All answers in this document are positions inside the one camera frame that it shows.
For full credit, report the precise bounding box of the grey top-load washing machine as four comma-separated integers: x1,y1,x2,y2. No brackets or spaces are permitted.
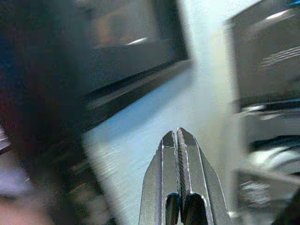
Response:
234,105,300,225

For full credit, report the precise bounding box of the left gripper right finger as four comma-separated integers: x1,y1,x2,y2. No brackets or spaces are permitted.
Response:
176,127,233,225

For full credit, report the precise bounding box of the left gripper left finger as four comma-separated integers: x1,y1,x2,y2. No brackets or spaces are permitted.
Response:
138,130,182,225

